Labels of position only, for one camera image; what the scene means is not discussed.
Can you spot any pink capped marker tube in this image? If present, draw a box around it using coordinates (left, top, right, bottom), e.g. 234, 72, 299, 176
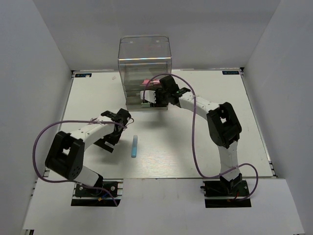
139, 78, 160, 86

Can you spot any blue highlighter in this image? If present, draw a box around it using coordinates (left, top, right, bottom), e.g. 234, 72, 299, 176
131, 135, 138, 158

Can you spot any green highlighter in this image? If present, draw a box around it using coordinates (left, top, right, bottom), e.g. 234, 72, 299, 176
141, 103, 151, 108

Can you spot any clear acrylic drawer organizer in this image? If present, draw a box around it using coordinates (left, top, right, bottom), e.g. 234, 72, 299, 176
118, 35, 172, 111

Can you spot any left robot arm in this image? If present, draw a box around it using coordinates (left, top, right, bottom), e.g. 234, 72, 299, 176
45, 108, 132, 195

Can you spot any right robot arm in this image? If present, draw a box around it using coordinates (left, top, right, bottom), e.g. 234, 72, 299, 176
140, 73, 242, 195

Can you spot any right blue table label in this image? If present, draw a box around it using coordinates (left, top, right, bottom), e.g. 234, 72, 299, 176
222, 70, 240, 75

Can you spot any blue table label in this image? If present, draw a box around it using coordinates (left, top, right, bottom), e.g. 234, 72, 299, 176
75, 73, 92, 78
222, 70, 240, 75

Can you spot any left blue table label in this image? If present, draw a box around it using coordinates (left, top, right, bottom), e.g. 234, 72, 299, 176
75, 73, 92, 78

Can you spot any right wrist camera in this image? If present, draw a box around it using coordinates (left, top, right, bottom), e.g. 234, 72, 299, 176
140, 90, 156, 103

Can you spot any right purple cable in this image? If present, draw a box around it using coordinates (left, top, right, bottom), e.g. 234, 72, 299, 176
143, 73, 259, 202

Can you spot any purple cable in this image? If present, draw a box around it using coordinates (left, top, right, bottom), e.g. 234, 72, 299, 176
143, 73, 259, 202
33, 117, 135, 206

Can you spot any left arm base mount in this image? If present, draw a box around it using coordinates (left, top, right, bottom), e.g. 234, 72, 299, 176
71, 179, 123, 207

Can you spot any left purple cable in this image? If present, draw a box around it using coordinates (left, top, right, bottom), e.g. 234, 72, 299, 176
33, 117, 135, 206

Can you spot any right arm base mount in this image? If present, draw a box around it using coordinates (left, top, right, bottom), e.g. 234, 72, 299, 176
200, 180, 251, 209

